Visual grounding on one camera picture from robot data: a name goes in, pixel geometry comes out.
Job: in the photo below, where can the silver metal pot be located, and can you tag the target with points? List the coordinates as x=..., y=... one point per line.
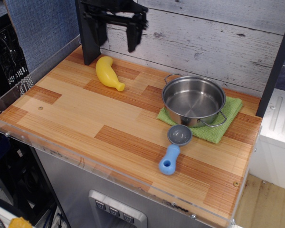
x=192, y=100

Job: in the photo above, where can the black crate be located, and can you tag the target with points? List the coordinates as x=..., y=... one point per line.
x=13, y=67

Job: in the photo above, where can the white aluminium box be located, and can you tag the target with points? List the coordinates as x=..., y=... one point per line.
x=268, y=159

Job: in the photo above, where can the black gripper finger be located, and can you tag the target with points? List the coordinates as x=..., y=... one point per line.
x=134, y=34
x=101, y=33

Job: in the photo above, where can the clear acrylic guard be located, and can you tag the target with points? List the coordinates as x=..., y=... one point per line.
x=100, y=148

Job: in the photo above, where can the silver dispenser panel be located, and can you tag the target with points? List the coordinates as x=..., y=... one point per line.
x=116, y=210

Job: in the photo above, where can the green cloth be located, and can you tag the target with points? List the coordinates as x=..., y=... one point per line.
x=215, y=134

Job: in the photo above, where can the yellow black object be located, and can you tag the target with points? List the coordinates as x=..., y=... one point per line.
x=17, y=223

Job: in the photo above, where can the yellow plastic banana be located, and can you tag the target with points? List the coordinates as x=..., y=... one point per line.
x=107, y=75

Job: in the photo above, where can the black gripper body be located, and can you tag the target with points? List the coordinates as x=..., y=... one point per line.
x=117, y=12

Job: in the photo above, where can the black right post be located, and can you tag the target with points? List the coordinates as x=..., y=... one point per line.
x=271, y=83

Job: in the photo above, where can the blue grey toy scoop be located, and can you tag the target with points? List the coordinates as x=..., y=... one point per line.
x=178, y=135

